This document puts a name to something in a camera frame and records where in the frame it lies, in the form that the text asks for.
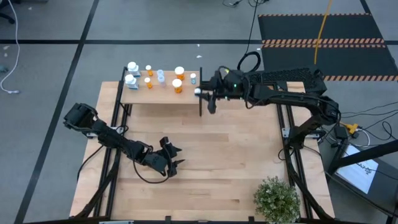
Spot white printed board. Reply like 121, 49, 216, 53
335, 143, 380, 195

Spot black stand bar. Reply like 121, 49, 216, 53
326, 138, 398, 177

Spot green potted plant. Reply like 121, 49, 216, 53
253, 175, 302, 224

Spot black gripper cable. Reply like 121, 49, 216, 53
216, 64, 233, 75
132, 157, 171, 185

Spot black arm base cable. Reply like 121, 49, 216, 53
76, 144, 105, 183

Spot white labelled pill bottle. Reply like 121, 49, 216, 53
126, 61, 141, 78
124, 73, 140, 90

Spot white floor cable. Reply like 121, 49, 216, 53
0, 0, 21, 95

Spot yellow hanging cable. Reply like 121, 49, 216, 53
313, 0, 333, 65

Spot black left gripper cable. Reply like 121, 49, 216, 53
132, 157, 171, 185

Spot black power brick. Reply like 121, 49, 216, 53
334, 126, 349, 141

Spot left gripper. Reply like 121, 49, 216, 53
142, 136, 186, 179

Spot black hazard-striped floor mat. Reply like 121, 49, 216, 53
257, 12, 398, 82

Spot black chair base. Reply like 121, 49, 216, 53
0, 0, 16, 25

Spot wooden shelf black posts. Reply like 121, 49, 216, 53
119, 66, 203, 118

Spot black coiled cable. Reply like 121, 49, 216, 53
236, 0, 262, 74

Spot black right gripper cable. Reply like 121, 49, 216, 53
216, 64, 233, 75

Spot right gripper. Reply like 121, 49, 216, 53
198, 68, 250, 114

